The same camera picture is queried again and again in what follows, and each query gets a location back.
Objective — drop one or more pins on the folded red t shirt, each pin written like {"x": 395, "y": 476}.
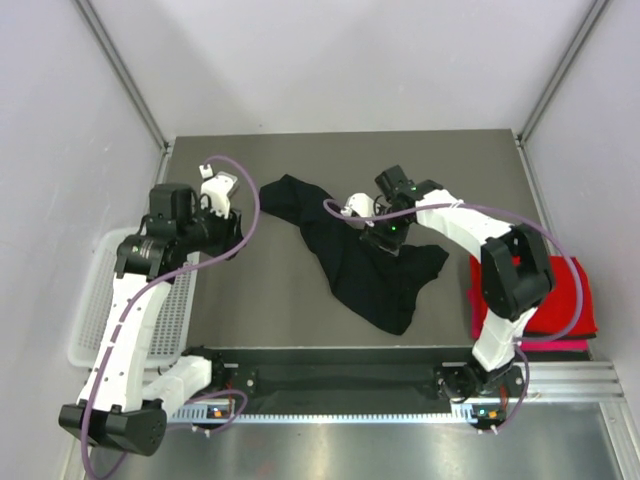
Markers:
{"x": 555, "y": 312}

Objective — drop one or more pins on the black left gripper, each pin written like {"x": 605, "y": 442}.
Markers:
{"x": 229, "y": 229}

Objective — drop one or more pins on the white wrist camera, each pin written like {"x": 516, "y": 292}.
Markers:
{"x": 216, "y": 191}
{"x": 358, "y": 206}

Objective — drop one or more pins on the folded pink t shirt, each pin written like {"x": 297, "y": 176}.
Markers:
{"x": 555, "y": 346}

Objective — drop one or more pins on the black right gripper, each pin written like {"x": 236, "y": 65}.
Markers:
{"x": 379, "y": 238}

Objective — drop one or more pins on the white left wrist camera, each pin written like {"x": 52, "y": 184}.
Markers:
{"x": 216, "y": 191}

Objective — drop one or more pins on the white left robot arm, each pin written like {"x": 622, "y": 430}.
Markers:
{"x": 115, "y": 409}

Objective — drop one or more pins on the black t shirt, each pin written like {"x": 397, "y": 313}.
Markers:
{"x": 381, "y": 288}

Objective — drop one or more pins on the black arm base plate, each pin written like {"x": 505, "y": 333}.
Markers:
{"x": 407, "y": 398}

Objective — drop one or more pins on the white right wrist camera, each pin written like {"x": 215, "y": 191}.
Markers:
{"x": 358, "y": 206}

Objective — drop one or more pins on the aluminium frame post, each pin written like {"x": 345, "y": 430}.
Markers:
{"x": 568, "y": 57}
{"x": 91, "y": 17}

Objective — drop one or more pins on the right aluminium frame post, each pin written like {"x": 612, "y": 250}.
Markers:
{"x": 568, "y": 57}

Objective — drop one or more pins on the aluminium front rail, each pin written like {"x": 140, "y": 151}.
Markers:
{"x": 575, "y": 382}

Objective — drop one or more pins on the white plastic basket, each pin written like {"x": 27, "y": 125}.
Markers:
{"x": 170, "y": 334}

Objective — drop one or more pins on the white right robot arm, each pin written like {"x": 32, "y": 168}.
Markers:
{"x": 516, "y": 273}

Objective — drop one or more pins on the left aluminium frame post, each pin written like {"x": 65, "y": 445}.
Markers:
{"x": 91, "y": 17}

